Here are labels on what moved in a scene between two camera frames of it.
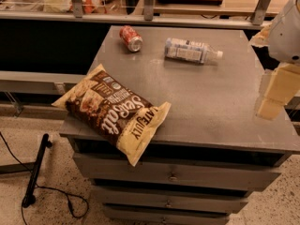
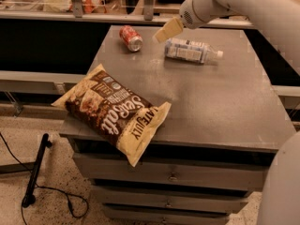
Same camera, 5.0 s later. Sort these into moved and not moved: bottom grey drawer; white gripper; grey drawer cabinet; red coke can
Moved: white gripper
Not moved: bottom grey drawer; grey drawer cabinet; red coke can
